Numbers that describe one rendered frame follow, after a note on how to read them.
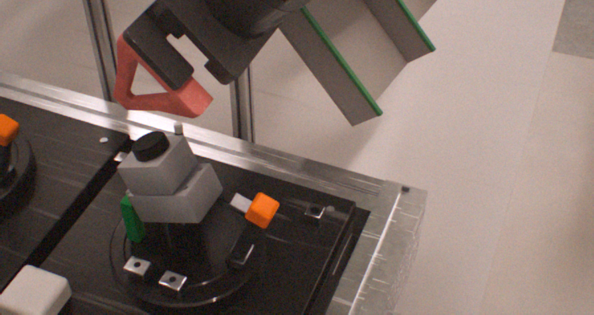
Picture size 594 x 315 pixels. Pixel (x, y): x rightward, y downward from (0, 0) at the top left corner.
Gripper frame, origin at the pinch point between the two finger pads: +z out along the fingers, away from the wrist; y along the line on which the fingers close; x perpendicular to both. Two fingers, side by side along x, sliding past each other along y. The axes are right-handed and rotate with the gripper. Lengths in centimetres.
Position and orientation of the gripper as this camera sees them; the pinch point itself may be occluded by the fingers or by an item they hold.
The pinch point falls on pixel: (162, 58)
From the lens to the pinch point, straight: 56.0
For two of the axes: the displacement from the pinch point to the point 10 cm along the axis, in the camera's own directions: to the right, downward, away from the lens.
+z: -6.4, 3.4, 6.9
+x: 6.6, 7.0, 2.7
